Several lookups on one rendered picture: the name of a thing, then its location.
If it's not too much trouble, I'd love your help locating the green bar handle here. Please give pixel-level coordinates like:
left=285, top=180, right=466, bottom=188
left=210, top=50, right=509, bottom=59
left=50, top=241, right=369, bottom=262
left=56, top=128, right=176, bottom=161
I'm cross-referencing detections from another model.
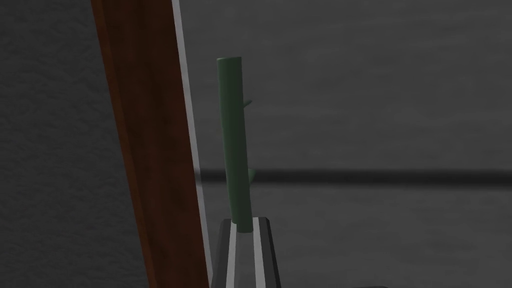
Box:
left=216, top=56, right=257, bottom=234

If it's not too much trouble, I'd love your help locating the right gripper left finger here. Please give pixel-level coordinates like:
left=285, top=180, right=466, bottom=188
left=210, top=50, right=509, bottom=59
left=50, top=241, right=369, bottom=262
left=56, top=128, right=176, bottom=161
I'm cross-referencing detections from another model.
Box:
left=210, top=218, right=238, bottom=288

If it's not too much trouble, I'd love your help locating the brown wooden door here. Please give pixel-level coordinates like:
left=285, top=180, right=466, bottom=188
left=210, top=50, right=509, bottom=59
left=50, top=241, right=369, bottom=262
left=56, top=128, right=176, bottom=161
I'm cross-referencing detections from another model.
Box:
left=90, top=0, right=214, bottom=288

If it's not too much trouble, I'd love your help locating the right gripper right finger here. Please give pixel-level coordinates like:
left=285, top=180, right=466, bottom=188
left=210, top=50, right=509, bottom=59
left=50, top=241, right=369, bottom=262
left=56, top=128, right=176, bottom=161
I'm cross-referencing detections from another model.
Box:
left=251, top=217, right=282, bottom=288

